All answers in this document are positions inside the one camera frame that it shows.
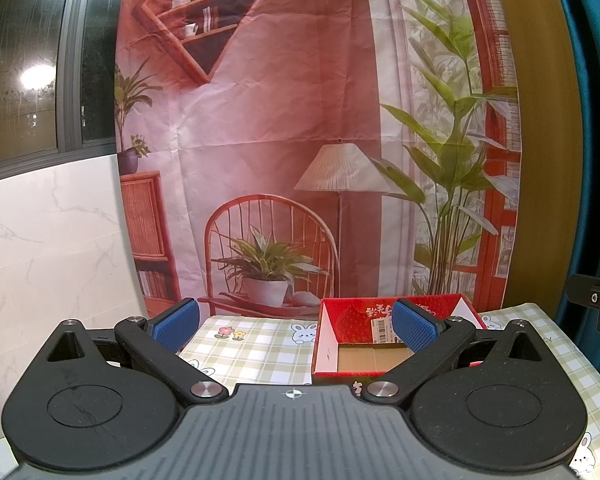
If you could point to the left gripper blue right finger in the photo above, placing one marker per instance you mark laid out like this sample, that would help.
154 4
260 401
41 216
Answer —
436 346

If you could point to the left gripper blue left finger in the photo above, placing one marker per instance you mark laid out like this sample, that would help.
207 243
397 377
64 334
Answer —
153 346

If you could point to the checkered bunny tablecloth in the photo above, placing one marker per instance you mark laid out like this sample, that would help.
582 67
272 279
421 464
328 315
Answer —
234 349

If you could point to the red strawberry cardboard box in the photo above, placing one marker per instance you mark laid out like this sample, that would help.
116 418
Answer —
355 341

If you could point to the dark window frame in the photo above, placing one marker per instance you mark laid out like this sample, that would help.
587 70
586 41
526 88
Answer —
56 89

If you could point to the printed living room backdrop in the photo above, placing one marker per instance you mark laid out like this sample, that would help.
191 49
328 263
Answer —
274 153

